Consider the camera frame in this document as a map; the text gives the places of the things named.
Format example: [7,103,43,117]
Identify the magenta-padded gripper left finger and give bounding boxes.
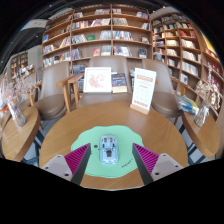
[40,143,92,186]

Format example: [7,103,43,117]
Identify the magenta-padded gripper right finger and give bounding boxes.
[131,143,184,186]

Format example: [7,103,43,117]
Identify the green cloud-shaped mouse pad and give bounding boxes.
[70,124,145,179]

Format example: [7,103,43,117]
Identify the round wooden side table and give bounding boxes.
[0,105,42,163]
[181,109,222,159]

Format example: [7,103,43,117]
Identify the brown upholstered chair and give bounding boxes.
[141,58,188,119]
[33,61,73,122]

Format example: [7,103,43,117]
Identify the white sign on wooden base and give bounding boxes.
[129,67,158,116]

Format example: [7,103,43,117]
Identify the glass vase with dried flowers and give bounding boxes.
[193,64,223,128]
[1,71,41,128]

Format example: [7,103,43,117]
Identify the dark cover book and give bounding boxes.
[111,72,129,94]

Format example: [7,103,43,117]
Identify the white framed picture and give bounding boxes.
[82,66,113,94]

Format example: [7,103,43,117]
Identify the small distant wooden bookshelf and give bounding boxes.
[8,51,36,83]

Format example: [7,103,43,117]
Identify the brown chair with wooden arms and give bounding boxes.
[56,54,134,109]

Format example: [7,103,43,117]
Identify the wide wooden bookshelf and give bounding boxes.
[41,3,151,76]

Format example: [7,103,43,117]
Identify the white hanging ceiling panel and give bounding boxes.
[20,18,49,32]

